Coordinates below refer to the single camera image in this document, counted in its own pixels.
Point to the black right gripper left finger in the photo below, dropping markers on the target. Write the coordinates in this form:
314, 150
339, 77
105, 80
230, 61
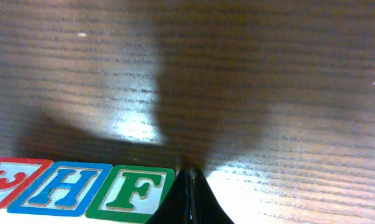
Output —
175, 208

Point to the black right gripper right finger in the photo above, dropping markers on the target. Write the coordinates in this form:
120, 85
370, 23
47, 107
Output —
205, 208

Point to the wooden block green letter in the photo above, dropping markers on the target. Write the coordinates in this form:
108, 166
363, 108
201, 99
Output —
131, 194

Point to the wooden block yellow edge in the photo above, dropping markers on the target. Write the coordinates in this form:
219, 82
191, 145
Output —
61, 194

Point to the wooden block red letter U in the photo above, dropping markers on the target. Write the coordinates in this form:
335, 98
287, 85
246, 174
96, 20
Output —
16, 175

